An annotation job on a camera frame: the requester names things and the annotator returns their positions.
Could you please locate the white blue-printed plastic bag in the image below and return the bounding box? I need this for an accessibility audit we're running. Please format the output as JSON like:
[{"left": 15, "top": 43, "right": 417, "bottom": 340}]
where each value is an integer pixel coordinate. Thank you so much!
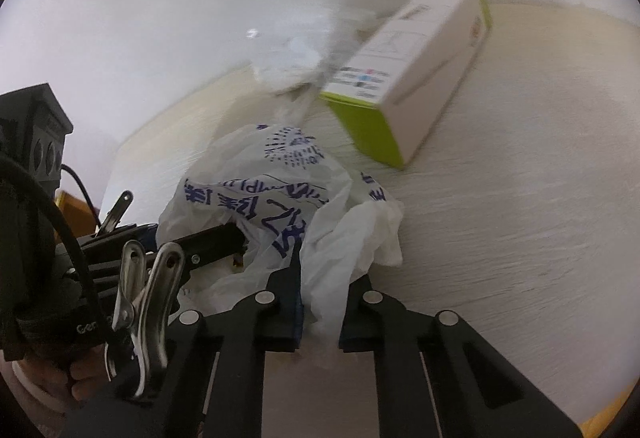
[{"left": 156, "top": 124, "right": 404, "bottom": 347}]

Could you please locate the person's hand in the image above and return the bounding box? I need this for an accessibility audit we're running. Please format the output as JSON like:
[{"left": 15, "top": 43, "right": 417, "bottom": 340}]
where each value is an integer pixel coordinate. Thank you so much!
[{"left": 1, "top": 345, "right": 107, "bottom": 422}]

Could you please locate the wooden shelf cabinet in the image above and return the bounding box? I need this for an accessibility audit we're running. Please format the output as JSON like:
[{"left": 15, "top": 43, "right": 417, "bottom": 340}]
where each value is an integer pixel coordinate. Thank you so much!
[{"left": 55, "top": 190, "right": 99, "bottom": 238}]

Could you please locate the metal spring clamp right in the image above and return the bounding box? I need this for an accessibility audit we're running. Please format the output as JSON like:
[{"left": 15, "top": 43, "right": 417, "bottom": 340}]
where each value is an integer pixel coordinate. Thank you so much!
[{"left": 104, "top": 240, "right": 186, "bottom": 400}]

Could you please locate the metal spring clamp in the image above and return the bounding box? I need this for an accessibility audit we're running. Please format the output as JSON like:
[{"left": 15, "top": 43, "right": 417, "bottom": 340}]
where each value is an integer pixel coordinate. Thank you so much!
[
  {"left": 104, "top": 240, "right": 186, "bottom": 400},
  {"left": 96, "top": 190, "right": 134, "bottom": 236}
]

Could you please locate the metal spring clamp left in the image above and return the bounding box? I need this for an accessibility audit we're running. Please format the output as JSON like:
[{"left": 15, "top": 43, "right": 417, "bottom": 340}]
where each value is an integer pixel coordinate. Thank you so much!
[{"left": 96, "top": 190, "right": 134, "bottom": 236}]

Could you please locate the green white cardboard box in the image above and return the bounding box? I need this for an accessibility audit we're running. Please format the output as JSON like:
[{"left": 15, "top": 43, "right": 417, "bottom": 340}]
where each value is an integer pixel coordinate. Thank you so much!
[{"left": 320, "top": 0, "right": 491, "bottom": 168}]

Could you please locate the clear crumpled plastic wrap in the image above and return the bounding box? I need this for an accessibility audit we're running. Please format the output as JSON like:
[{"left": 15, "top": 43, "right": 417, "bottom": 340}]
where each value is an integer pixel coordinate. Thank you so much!
[{"left": 246, "top": 0, "right": 374, "bottom": 125}]

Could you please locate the black cable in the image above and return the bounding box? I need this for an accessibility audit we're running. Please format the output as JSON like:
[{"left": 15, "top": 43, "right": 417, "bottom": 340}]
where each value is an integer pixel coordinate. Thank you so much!
[{"left": 60, "top": 163, "right": 104, "bottom": 231}]

